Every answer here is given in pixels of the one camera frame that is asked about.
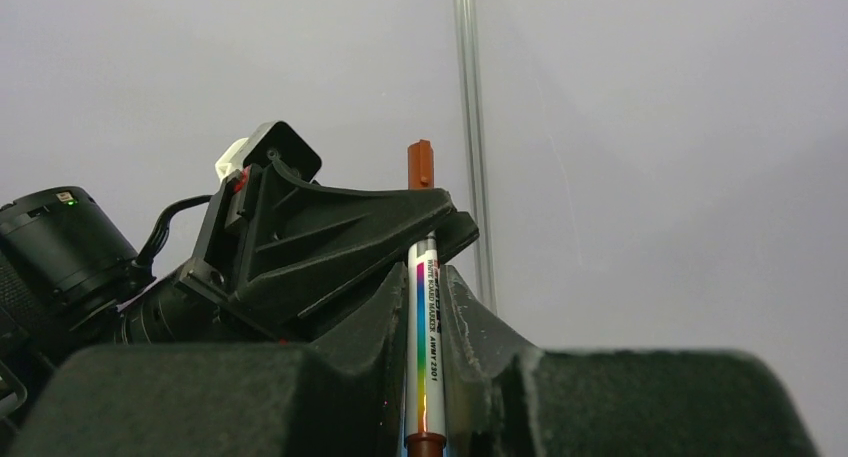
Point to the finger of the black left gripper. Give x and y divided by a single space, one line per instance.
456 233
306 244

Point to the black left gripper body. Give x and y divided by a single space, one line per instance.
226 289

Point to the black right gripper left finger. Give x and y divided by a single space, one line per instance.
338 396

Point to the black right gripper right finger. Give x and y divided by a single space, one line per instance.
508 397

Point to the brown marker cap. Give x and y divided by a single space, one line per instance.
420 165

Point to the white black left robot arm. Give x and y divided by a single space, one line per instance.
70 280

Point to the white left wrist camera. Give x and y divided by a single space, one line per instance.
271 140

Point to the left aluminium frame post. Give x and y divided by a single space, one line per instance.
471 98

